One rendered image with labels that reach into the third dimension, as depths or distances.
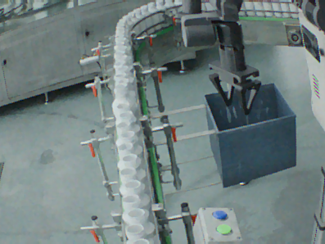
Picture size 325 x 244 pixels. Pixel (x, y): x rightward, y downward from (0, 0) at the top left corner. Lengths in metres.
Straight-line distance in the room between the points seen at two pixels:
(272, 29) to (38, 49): 2.48
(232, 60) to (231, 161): 0.80
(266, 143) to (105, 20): 2.98
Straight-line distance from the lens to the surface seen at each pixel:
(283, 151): 1.91
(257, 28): 2.94
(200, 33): 1.08
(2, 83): 4.93
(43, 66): 4.80
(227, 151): 1.84
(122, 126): 1.48
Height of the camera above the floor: 1.79
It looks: 26 degrees down
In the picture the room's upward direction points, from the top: 11 degrees counter-clockwise
